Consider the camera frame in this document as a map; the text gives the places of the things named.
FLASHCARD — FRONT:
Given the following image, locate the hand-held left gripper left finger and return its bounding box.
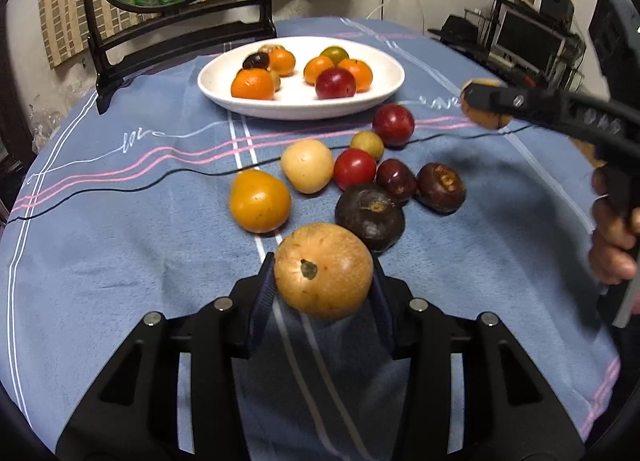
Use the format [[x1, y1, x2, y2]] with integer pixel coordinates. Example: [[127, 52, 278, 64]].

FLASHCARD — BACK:
[[55, 252, 277, 461]]

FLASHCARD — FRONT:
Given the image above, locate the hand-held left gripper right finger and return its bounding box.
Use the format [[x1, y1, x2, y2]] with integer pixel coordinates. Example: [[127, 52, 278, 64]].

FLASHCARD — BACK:
[[367, 258, 586, 461]]

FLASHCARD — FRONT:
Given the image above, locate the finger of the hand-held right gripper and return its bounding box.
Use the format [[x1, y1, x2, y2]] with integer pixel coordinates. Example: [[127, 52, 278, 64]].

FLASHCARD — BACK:
[[467, 85, 621, 142]]

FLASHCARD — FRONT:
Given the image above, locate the white oval plate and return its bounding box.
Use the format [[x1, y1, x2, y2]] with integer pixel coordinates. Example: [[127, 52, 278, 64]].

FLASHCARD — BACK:
[[197, 36, 406, 121]]

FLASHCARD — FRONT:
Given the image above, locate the person's right hand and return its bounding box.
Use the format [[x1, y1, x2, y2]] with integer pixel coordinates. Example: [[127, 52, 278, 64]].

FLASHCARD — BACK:
[[589, 166, 638, 287]]

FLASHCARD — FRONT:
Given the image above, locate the black computer monitor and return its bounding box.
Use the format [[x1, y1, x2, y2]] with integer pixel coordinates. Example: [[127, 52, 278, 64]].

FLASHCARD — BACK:
[[492, 8, 568, 73]]

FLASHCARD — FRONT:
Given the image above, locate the black speaker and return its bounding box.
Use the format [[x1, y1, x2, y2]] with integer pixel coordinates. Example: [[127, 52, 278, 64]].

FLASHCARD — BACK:
[[540, 0, 575, 17]]

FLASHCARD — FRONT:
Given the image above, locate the yellow-orange persimmon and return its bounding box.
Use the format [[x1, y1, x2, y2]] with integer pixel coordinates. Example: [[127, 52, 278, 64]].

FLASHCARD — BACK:
[[229, 170, 292, 234]]

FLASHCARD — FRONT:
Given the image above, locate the black hat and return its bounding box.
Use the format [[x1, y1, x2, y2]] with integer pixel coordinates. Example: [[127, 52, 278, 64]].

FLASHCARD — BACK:
[[429, 15, 483, 47]]

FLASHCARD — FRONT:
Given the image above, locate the dark brown passion fruit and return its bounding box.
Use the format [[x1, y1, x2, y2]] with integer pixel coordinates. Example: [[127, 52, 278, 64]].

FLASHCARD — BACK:
[[416, 162, 467, 214]]

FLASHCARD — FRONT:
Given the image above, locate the dark red plum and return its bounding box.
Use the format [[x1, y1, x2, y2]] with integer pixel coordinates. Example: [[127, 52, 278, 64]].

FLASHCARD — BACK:
[[375, 158, 418, 202]]

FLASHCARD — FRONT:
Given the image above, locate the pale tan passion fruit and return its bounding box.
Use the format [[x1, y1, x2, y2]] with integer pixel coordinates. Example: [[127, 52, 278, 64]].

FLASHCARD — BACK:
[[280, 138, 334, 194]]

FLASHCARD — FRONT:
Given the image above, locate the red tomato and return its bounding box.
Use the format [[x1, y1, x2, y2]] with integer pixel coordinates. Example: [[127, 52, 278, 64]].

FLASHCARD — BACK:
[[333, 148, 377, 191]]

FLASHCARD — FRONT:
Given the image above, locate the blue striped tablecloth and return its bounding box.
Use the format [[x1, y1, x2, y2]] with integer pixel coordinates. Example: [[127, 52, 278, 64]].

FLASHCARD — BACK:
[[0, 16, 623, 461]]

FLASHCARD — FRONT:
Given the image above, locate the small yellow-green plum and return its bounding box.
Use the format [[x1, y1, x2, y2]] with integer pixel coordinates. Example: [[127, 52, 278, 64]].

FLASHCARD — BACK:
[[349, 130, 385, 161]]

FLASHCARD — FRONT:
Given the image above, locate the clear plastic wrap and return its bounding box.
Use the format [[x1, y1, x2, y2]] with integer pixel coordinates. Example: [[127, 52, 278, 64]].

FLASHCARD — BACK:
[[30, 86, 76, 152]]

